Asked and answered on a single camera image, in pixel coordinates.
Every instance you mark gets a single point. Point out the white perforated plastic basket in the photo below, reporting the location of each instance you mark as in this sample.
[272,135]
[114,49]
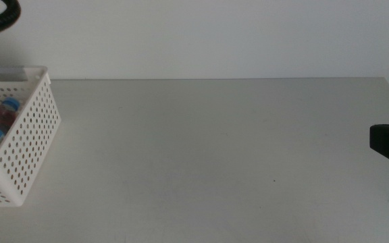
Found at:
[25,141]

